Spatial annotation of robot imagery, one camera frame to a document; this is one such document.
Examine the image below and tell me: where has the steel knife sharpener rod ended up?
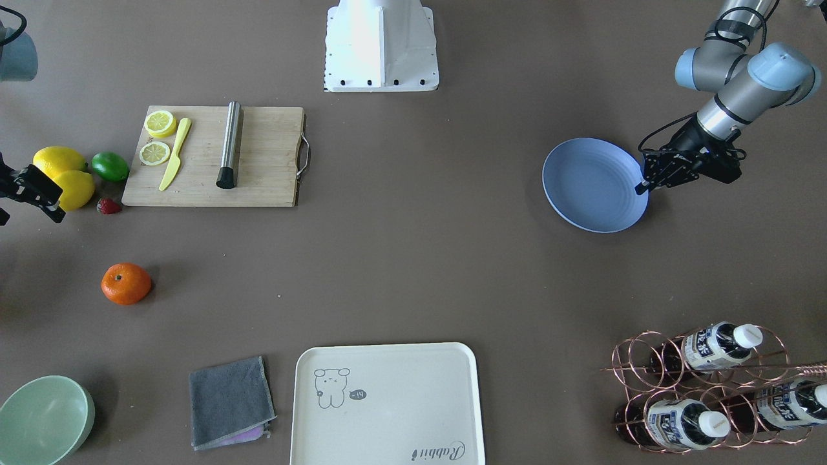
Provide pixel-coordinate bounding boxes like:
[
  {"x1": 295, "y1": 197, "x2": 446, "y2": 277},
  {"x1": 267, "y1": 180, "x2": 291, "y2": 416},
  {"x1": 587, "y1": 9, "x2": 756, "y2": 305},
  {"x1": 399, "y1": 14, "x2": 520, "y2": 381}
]
[{"x1": 216, "y1": 101, "x2": 244, "y2": 189}]

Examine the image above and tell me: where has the blue plate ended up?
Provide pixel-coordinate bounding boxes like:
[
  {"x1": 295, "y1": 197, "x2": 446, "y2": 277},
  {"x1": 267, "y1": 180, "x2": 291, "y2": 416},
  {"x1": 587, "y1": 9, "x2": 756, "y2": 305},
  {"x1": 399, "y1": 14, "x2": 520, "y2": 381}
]
[{"x1": 541, "y1": 138, "x2": 649, "y2": 234}]

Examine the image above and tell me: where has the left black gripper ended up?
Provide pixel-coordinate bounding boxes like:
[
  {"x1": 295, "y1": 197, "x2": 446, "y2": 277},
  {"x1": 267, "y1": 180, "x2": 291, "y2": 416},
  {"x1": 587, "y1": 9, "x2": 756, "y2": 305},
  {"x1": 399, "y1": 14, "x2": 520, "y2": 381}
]
[{"x1": 634, "y1": 116, "x2": 744, "y2": 196}]

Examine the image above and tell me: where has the green lime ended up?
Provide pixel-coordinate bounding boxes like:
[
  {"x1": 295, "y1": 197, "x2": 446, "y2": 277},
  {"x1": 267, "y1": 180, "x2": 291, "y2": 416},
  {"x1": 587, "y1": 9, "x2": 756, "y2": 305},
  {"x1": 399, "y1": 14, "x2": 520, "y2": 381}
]
[{"x1": 90, "y1": 151, "x2": 130, "y2": 182}]

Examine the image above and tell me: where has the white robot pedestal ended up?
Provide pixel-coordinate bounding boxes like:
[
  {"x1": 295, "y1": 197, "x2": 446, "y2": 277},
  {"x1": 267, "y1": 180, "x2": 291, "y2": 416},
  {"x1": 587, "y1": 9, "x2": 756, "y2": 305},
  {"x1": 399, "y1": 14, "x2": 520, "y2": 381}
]
[{"x1": 323, "y1": 1, "x2": 440, "y2": 92}]

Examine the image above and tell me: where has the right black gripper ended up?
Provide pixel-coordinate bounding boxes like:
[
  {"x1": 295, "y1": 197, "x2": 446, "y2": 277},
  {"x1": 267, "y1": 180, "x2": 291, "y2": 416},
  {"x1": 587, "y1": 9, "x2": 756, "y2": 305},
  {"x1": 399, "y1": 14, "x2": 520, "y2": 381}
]
[{"x1": 0, "y1": 160, "x2": 66, "y2": 226}]

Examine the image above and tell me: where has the yellow plastic knife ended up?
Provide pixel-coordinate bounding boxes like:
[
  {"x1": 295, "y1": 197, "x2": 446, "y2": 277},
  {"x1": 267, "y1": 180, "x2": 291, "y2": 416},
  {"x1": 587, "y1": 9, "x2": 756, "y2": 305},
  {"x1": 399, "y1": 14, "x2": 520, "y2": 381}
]
[{"x1": 158, "y1": 118, "x2": 192, "y2": 191}]

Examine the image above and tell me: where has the yellow lemon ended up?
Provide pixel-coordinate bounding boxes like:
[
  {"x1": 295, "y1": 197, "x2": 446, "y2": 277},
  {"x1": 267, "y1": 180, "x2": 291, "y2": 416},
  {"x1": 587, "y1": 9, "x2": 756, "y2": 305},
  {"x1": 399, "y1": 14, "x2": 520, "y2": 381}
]
[
  {"x1": 32, "y1": 145, "x2": 87, "y2": 180},
  {"x1": 53, "y1": 170, "x2": 95, "y2": 212}
]

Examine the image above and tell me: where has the copper wire bottle rack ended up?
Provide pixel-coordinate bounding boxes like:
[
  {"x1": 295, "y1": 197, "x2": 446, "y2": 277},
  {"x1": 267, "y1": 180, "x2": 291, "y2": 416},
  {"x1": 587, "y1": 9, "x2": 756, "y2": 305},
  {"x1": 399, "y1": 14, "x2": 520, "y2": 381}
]
[{"x1": 609, "y1": 324, "x2": 825, "y2": 454}]

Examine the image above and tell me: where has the red strawberry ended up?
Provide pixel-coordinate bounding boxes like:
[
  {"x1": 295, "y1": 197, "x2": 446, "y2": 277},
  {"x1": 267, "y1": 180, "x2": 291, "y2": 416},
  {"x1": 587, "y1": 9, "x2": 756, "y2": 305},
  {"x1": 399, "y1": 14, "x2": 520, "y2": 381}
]
[{"x1": 96, "y1": 198, "x2": 122, "y2": 215}]

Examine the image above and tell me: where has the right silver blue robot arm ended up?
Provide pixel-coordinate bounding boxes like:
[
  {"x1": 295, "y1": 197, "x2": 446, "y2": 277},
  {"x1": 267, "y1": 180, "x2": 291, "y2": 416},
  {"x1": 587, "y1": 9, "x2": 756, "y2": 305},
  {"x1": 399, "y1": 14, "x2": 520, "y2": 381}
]
[{"x1": 1, "y1": 6, "x2": 66, "y2": 223}]

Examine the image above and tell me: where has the grey cloth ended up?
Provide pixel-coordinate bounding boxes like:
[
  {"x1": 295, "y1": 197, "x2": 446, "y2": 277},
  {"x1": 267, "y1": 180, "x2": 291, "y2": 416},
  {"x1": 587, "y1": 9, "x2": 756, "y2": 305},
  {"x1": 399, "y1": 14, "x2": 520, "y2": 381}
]
[{"x1": 188, "y1": 355, "x2": 277, "y2": 452}]

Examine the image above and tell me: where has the green bowl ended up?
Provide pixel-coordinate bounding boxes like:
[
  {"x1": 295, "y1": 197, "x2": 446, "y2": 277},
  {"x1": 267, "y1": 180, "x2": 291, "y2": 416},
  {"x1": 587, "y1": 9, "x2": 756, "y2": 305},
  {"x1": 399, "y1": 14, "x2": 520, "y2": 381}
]
[{"x1": 1, "y1": 376, "x2": 96, "y2": 464}]

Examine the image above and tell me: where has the cream tray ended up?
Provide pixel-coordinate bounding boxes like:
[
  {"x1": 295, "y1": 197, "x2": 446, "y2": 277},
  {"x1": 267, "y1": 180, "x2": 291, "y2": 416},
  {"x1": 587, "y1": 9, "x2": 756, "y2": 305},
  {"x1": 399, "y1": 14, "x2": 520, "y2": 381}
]
[{"x1": 290, "y1": 342, "x2": 487, "y2": 464}]

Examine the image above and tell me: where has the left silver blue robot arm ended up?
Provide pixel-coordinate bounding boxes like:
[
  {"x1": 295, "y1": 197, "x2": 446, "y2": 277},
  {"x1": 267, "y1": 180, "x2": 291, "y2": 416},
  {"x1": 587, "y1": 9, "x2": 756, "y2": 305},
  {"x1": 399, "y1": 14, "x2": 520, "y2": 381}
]
[{"x1": 635, "y1": 1, "x2": 822, "y2": 194}]

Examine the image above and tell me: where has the lemon slice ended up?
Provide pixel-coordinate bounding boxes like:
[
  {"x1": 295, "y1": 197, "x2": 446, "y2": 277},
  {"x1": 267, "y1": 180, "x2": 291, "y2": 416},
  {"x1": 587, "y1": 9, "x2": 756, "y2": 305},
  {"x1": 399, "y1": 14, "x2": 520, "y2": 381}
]
[
  {"x1": 143, "y1": 110, "x2": 178, "y2": 138},
  {"x1": 138, "y1": 141, "x2": 171, "y2": 167}
]

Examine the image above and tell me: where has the orange fruit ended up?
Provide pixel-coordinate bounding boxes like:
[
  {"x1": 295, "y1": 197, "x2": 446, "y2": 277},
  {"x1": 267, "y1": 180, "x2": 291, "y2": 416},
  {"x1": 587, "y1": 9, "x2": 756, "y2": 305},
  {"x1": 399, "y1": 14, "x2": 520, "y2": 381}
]
[{"x1": 100, "y1": 262, "x2": 152, "y2": 305}]

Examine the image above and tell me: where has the wooden cutting board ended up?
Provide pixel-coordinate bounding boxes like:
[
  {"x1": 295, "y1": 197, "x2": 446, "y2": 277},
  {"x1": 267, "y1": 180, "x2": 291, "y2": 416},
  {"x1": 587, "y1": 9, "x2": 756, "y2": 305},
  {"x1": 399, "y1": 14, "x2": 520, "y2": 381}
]
[{"x1": 121, "y1": 105, "x2": 307, "y2": 208}]

